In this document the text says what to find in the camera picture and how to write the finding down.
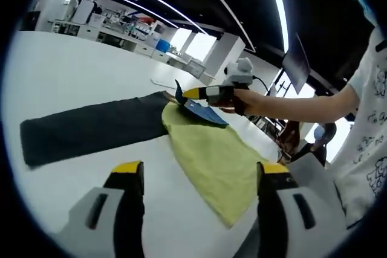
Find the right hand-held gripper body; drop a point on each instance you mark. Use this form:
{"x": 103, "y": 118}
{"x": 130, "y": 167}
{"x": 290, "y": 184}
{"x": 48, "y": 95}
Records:
{"x": 240, "y": 72}

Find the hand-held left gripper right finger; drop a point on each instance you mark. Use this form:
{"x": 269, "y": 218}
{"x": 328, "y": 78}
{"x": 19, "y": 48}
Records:
{"x": 272, "y": 209}

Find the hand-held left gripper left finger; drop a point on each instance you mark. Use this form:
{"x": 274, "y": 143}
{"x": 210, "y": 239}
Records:
{"x": 130, "y": 206}

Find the person's right hand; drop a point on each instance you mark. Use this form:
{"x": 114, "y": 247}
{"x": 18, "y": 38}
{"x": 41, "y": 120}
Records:
{"x": 242, "y": 102}

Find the white square pillar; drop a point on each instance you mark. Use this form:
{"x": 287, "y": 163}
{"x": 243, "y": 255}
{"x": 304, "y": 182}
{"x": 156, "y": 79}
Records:
{"x": 60, "y": 1}
{"x": 225, "y": 58}

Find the grey mesh office chair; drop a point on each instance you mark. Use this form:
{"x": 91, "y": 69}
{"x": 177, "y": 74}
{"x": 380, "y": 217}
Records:
{"x": 196, "y": 69}

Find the dark hanging panel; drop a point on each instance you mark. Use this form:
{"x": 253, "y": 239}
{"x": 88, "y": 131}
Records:
{"x": 297, "y": 64}

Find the blue storage bin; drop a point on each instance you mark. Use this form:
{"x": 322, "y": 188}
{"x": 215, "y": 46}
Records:
{"x": 162, "y": 45}

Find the wide ceiling light strip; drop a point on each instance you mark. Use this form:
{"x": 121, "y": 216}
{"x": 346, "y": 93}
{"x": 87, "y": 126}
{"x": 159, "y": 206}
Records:
{"x": 278, "y": 7}

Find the white cabinet counter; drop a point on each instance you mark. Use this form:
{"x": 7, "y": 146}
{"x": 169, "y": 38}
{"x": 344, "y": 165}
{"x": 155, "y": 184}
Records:
{"x": 106, "y": 36}

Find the person's white printed shirt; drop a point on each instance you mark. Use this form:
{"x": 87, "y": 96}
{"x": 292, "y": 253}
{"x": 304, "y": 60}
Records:
{"x": 362, "y": 125}

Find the black cabinet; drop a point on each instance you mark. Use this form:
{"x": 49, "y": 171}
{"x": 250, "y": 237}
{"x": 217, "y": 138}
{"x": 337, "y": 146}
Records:
{"x": 30, "y": 20}

